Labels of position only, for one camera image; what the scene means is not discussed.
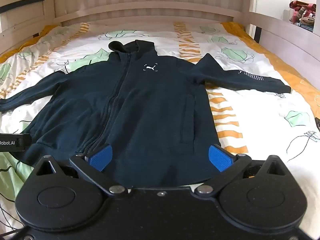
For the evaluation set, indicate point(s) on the white leaf-print bed blanket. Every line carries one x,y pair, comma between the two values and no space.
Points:
252,120

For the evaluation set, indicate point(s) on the dark navy zip hooded jacket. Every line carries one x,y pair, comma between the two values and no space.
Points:
140,110

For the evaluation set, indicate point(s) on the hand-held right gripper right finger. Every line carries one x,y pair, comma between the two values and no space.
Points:
220,158

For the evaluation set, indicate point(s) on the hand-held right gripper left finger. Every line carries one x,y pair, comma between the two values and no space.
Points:
101,157

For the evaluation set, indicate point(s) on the white wooden bed frame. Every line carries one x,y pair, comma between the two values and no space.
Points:
155,2

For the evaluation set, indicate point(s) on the pile of red patterned clothes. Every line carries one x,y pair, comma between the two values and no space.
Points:
302,13

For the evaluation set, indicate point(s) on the small dark object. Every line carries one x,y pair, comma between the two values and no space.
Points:
317,124

